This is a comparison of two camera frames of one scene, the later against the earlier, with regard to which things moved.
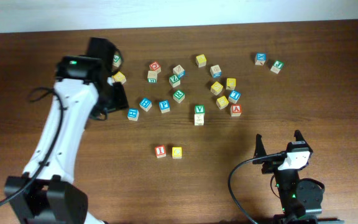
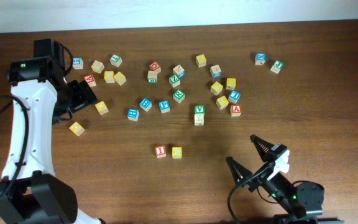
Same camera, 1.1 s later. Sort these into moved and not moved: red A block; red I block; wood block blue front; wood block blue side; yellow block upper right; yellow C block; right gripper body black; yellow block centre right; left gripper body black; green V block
Moved: right gripper body black; left gripper body black
Not moved: red I block; green V block; yellow block upper right; yellow C block; wood block blue front; wood block blue side; yellow block centre right; red A block
